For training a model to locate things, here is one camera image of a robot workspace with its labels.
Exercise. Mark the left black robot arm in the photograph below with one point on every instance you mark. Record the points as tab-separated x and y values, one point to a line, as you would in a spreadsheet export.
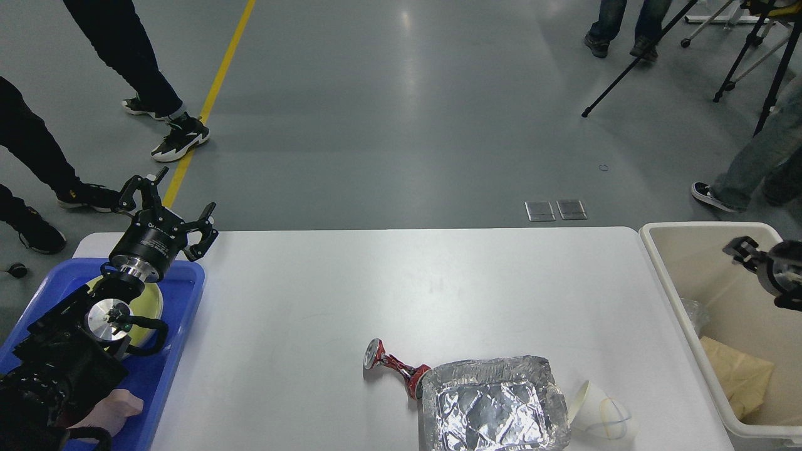
72	356

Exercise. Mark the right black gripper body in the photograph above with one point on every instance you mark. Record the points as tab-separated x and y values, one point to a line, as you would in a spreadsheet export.
781	275

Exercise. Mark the beige plastic bin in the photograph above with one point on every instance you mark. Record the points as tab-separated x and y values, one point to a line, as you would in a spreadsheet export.
690	264

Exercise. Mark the clear plastic sheet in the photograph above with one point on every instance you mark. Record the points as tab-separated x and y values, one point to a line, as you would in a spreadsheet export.
698	314

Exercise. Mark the aluminium foil container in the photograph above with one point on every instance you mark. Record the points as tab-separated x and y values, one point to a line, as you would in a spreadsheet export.
508	403

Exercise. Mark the white rolling chair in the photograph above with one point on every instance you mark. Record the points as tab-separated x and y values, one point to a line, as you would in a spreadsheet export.
730	14

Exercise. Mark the yellow plate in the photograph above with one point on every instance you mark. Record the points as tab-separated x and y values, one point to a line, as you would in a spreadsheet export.
149	304

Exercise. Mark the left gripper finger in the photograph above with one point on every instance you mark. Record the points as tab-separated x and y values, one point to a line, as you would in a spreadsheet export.
208	234
150	199

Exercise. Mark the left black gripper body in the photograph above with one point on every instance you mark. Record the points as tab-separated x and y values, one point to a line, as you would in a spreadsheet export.
148	250

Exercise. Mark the blue plastic tray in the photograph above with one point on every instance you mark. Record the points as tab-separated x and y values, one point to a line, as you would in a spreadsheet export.
149	377

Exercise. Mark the pink mug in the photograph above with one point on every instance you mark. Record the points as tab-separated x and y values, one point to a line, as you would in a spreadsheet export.
112	412

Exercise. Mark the person with black-white sneakers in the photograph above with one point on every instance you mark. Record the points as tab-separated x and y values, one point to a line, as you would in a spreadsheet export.
116	33

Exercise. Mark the brown paper bag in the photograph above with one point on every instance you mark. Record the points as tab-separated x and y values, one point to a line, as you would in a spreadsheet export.
743	377

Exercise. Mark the black camera tripod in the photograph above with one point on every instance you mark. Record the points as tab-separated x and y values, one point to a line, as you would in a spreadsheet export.
639	56

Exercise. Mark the metal floor socket plate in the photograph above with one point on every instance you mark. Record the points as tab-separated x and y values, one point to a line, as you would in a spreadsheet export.
566	209

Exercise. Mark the crushed red can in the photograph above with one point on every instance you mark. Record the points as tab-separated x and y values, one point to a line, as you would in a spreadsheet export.
376	355

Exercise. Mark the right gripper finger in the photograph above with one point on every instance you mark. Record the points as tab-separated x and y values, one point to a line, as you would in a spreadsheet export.
745	251

